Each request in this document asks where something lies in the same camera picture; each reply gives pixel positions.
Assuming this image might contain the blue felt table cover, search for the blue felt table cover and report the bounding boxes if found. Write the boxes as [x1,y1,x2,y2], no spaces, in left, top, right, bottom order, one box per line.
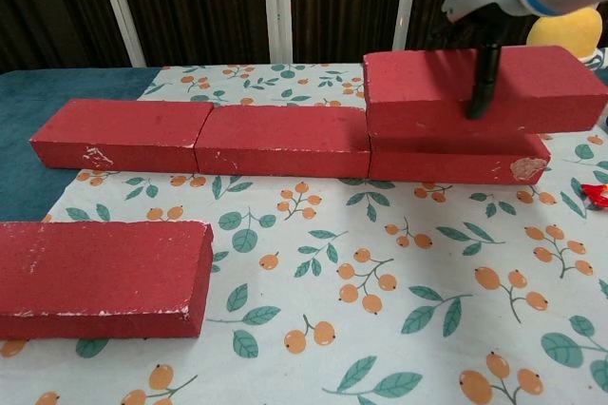
[0,67,163,223]

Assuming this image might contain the white frame post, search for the white frame post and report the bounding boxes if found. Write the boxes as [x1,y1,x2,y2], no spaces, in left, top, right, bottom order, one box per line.
[390,0,422,65]
[91,0,146,68]
[260,0,294,65]

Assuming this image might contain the red foam brick scuffed edges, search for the red foam brick scuffed edges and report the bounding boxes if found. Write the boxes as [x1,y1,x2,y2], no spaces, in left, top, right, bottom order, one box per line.
[0,220,215,342]

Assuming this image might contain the yellow striped plush toy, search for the yellow striped plush toy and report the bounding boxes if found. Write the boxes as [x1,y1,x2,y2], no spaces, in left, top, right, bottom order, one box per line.
[527,8,608,65]

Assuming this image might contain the red foam brick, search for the red foam brick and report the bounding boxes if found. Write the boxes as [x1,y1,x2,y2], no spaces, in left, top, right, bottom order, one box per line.
[28,97,216,174]
[362,45,608,137]
[194,105,373,179]

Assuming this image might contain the red foam brick chipped corner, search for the red foam brick chipped corner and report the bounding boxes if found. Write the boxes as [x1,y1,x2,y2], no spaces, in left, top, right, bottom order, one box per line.
[368,130,554,186]

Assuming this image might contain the floral white tablecloth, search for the floral white tablecloth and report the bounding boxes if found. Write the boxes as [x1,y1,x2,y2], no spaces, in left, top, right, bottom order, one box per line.
[0,62,608,405]

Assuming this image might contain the small red object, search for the small red object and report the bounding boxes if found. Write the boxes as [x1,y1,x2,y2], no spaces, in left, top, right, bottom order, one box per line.
[580,182,608,211]

